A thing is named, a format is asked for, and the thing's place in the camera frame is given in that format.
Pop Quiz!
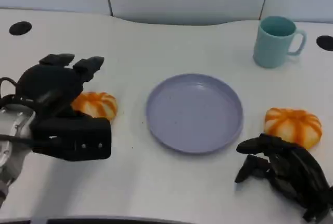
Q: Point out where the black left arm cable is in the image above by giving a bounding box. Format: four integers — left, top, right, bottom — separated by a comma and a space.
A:
0, 77, 40, 110

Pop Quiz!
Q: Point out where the pale green mug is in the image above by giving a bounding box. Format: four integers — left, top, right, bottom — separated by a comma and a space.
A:
252, 15, 308, 69

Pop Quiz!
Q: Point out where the orange white toy bread roll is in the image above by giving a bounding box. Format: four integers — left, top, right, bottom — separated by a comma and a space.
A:
264, 107, 323, 150
70, 91, 118, 122

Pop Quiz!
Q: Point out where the lilac plate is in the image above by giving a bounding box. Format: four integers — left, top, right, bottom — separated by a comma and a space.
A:
145, 73, 245, 155

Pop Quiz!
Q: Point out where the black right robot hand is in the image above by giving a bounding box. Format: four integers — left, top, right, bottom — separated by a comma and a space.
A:
234, 133, 333, 223

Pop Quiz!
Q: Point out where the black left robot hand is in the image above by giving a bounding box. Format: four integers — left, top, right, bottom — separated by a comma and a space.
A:
16, 53, 105, 120

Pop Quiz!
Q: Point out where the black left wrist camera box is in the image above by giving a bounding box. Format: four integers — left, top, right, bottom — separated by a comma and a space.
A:
31, 115, 113, 162

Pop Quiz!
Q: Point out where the black table cable grommet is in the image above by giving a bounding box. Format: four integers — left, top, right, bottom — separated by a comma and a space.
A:
316, 35, 333, 52
8, 21, 33, 36

